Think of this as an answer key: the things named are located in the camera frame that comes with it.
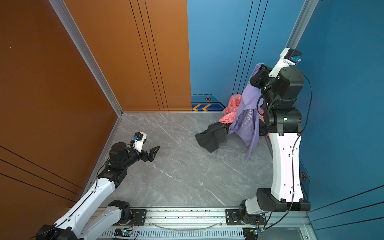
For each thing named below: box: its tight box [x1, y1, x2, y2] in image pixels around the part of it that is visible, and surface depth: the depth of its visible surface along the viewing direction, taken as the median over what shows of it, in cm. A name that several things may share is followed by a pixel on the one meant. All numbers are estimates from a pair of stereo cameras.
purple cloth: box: [228, 63, 265, 162], surface depth 75 cm
